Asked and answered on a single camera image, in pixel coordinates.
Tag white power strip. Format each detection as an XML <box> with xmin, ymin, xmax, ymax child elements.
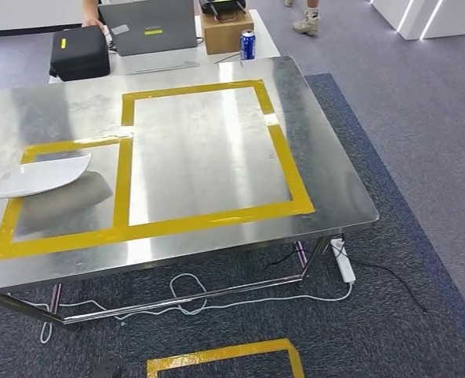
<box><xmin>330</xmin><ymin>238</ymin><xmax>356</xmax><ymax>285</ymax></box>

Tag long white floor cable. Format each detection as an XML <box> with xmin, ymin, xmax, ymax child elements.
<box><xmin>39</xmin><ymin>272</ymin><xmax>353</xmax><ymax>346</ymax></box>

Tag person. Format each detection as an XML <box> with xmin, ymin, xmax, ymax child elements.
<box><xmin>81</xmin><ymin>0</ymin><xmax>106</xmax><ymax>32</ymax></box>
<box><xmin>285</xmin><ymin>0</ymin><xmax>322</xmax><ymax>36</ymax></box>

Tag stainless steel workbench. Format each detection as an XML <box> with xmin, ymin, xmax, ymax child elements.
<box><xmin>0</xmin><ymin>54</ymin><xmax>380</xmax><ymax>332</ymax></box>

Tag white curved car part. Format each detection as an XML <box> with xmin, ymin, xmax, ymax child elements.
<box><xmin>0</xmin><ymin>152</ymin><xmax>93</xmax><ymax>201</ymax></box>

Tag white partition block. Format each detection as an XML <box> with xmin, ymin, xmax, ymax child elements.
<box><xmin>370</xmin><ymin>0</ymin><xmax>465</xmax><ymax>42</ymax></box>

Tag black floor cable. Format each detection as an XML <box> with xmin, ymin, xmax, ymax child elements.
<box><xmin>263</xmin><ymin>242</ymin><xmax>428</xmax><ymax>315</ymax></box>

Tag black device with antennas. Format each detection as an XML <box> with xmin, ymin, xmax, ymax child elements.
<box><xmin>199</xmin><ymin>0</ymin><xmax>247</xmax><ymax>22</ymax></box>

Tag grey laptop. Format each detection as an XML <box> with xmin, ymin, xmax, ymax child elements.
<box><xmin>98</xmin><ymin>0</ymin><xmax>200</xmax><ymax>75</ymax></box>

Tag blue drink can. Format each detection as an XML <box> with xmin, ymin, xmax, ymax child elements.
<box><xmin>239</xmin><ymin>29</ymin><xmax>257</xmax><ymax>62</ymax></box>

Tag yellow floor tape square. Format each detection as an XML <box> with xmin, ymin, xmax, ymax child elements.
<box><xmin>146</xmin><ymin>338</ymin><xmax>307</xmax><ymax>378</ymax></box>

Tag black hard case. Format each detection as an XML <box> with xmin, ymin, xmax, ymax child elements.
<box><xmin>49</xmin><ymin>24</ymin><xmax>111</xmax><ymax>83</ymax></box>

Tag brown cardboard box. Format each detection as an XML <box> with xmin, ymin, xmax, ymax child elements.
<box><xmin>200</xmin><ymin>7</ymin><xmax>255</xmax><ymax>56</ymax></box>

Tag yellow tape double rectangle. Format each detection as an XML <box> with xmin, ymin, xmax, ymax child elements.
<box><xmin>0</xmin><ymin>79</ymin><xmax>315</xmax><ymax>261</ymax></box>

